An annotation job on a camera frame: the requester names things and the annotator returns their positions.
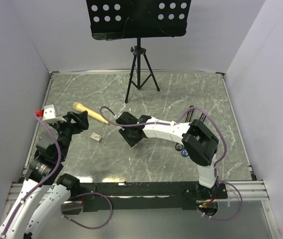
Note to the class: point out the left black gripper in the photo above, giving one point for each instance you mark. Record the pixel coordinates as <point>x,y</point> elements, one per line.
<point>81,122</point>

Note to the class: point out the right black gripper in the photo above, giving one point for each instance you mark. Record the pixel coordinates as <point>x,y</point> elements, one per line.
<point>131,142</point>

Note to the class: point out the small playing card box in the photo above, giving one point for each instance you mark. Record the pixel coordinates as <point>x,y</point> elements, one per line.
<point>96,137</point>

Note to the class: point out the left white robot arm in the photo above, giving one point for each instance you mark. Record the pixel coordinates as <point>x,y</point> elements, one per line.
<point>43,189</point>

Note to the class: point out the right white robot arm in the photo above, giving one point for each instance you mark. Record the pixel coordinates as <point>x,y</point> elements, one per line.
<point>198,140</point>

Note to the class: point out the beige toy microphone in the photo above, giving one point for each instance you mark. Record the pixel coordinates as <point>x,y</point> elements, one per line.
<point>81,108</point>

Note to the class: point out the black music stand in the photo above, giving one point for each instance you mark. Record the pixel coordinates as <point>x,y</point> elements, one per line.
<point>127,19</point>

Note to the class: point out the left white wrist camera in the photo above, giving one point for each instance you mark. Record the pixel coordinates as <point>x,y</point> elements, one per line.
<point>50,114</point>

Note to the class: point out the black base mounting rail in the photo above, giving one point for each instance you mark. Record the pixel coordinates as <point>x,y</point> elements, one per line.
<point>146,195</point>

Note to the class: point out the aluminium extrusion rail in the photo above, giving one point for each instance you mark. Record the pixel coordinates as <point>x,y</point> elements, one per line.
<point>251,190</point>

